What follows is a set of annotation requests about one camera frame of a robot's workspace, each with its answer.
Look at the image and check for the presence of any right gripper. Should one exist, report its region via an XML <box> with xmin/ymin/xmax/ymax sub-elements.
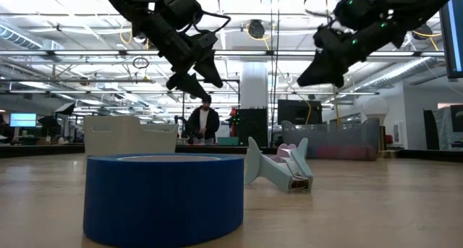
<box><xmin>296</xmin><ymin>18</ymin><xmax>407</xmax><ymax>89</ymax></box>

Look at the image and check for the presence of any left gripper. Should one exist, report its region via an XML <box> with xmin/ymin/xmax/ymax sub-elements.
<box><xmin>139</xmin><ymin>11</ymin><xmax>224</xmax><ymax>103</ymax></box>

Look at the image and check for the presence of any grey-blue staple remover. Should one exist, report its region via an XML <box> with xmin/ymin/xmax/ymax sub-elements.
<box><xmin>245</xmin><ymin>136</ymin><xmax>315</xmax><ymax>194</ymax></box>

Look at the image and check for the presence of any dark blue tape roll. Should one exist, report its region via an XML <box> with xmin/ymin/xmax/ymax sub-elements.
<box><xmin>82</xmin><ymin>153</ymin><xmax>245</xmax><ymax>248</ymax></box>

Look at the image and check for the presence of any person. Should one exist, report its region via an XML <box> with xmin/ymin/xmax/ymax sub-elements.
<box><xmin>186</xmin><ymin>95</ymin><xmax>221</xmax><ymax>145</ymax></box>

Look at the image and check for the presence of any black monitor back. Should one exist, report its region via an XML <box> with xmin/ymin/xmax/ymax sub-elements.
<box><xmin>277</xmin><ymin>99</ymin><xmax>323</xmax><ymax>126</ymax></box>

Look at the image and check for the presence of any white pillar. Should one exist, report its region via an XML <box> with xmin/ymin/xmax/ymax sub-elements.
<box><xmin>240</xmin><ymin>61</ymin><xmax>269</xmax><ymax>110</ymax></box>

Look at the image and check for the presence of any smoky grey storage bin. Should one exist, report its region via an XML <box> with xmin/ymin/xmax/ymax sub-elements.
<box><xmin>281</xmin><ymin>118</ymin><xmax>380</xmax><ymax>161</ymax></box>

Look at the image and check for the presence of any teal box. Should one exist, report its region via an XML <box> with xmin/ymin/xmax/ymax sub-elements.
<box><xmin>217</xmin><ymin>136</ymin><xmax>240</xmax><ymax>147</ymax></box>

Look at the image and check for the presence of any black cabinet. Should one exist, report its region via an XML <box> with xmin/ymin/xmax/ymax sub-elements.
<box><xmin>237</xmin><ymin>108</ymin><xmax>269</xmax><ymax>147</ymax></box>

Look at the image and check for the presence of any silver white clip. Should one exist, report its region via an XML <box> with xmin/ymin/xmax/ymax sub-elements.
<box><xmin>276</xmin><ymin>143</ymin><xmax>298</xmax><ymax>166</ymax></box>

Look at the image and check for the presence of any pale translucent storage bin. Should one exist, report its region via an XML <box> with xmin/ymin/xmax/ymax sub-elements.
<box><xmin>83</xmin><ymin>115</ymin><xmax>179</xmax><ymax>157</ymax></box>

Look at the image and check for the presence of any computer monitor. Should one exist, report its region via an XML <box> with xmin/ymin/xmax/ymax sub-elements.
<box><xmin>436</xmin><ymin>0</ymin><xmax>463</xmax><ymax>80</ymax></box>

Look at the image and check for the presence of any black studio light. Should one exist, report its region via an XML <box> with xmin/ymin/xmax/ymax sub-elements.
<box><xmin>54</xmin><ymin>101</ymin><xmax>77</xmax><ymax>117</ymax></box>

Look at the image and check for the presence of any distant blue screen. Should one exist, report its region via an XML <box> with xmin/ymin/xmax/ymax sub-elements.
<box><xmin>9</xmin><ymin>113</ymin><xmax>37</xmax><ymax>128</ymax></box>

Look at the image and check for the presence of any yellow cable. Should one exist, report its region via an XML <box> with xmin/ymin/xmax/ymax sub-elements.
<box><xmin>331</xmin><ymin>87</ymin><xmax>343</xmax><ymax>128</ymax></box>

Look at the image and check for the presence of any black stand frame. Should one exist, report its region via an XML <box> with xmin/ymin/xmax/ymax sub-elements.
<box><xmin>180</xmin><ymin>77</ymin><xmax>242</xmax><ymax>140</ymax></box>

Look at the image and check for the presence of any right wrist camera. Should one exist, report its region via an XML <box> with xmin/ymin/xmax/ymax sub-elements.
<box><xmin>333</xmin><ymin>0</ymin><xmax>378</xmax><ymax>31</ymax></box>

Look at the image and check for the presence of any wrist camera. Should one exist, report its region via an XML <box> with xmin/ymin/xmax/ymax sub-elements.
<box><xmin>161</xmin><ymin>0</ymin><xmax>204</xmax><ymax>27</ymax></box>
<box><xmin>333</xmin><ymin>0</ymin><xmax>378</xmax><ymax>31</ymax></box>

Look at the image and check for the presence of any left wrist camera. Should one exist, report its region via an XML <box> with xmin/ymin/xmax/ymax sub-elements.
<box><xmin>161</xmin><ymin>0</ymin><xmax>204</xmax><ymax>27</ymax></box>

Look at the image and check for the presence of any black aluminium table frame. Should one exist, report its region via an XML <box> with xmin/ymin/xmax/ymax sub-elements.
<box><xmin>0</xmin><ymin>143</ymin><xmax>463</xmax><ymax>161</ymax></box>

